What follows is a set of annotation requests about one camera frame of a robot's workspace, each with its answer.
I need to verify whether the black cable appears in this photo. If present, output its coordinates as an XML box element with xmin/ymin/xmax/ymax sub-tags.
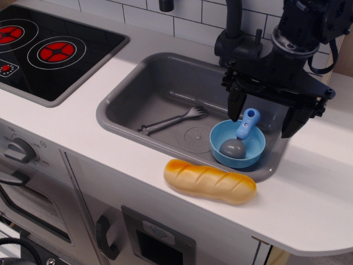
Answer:
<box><xmin>0</xmin><ymin>236</ymin><xmax>42</xmax><ymax>265</ymax></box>

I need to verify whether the toy bread loaf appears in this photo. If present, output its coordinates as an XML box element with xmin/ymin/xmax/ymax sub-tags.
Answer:
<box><xmin>163</xmin><ymin>159</ymin><xmax>257</xmax><ymax>205</ymax></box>

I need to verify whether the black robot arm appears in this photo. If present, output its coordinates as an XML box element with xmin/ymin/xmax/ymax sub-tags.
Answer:
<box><xmin>222</xmin><ymin>1</ymin><xmax>352</xmax><ymax>138</ymax></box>

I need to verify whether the dark grey cabinet handle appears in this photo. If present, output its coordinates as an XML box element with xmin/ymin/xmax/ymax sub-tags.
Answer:
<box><xmin>95</xmin><ymin>215</ymin><xmax>120</xmax><ymax>261</ymax></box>

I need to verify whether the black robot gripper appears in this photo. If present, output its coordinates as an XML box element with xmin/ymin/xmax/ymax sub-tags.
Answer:
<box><xmin>222</xmin><ymin>52</ymin><xmax>336</xmax><ymax>138</ymax></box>

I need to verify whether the grey toy fork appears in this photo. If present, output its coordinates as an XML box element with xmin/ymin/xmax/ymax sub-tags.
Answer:
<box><xmin>137</xmin><ymin>106</ymin><xmax>208</xmax><ymax>135</ymax></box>

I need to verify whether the blue plastic bowl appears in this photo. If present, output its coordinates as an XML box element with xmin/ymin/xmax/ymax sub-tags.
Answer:
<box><xmin>210</xmin><ymin>120</ymin><xmax>266</xmax><ymax>169</ymax></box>

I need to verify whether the grey oven door handle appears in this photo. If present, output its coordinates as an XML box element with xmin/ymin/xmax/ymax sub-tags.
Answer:
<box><xmin>0</xmin><ymin>171</ymin><xmax>30</xmax><ymax>186</ymax></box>

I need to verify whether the grey oven knob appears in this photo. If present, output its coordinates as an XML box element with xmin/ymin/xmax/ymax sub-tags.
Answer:
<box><xmin>4</xmin><ymin>138</ymin><xmax>38</xmax><ymax>163</ymax></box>

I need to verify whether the wooden side post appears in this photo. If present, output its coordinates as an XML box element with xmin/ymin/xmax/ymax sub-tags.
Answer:
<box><xmin>321</xmin><ymin>33</ymin><xmax>345</xmax><ymax>83</ymax></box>

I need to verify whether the grey dispenser panel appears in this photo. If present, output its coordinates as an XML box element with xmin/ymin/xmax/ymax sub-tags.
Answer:
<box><xmin>121</xmin><ymin>205</ymin><xmax>196</xmax><ymax>265</ymax></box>

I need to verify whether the blue grey toy spoon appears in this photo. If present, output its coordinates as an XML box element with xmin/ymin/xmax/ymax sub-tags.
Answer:
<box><xmin>219</xmin><ymin>108</ymin><xmax>261</xmax><ymax>159</ymax></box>

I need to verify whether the dark grey toy faucet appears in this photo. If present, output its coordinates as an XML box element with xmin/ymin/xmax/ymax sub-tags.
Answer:
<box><xmin>214</xmin><ymin>0</ymin><xmax>263</xmax><ymax>67</ymax></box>

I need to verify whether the black toy stovetop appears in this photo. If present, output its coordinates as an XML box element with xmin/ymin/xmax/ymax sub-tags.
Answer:
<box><xmin>1</xmin><ymin>5</ymin><xmax>130</xmax><ymax>108</ymax></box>

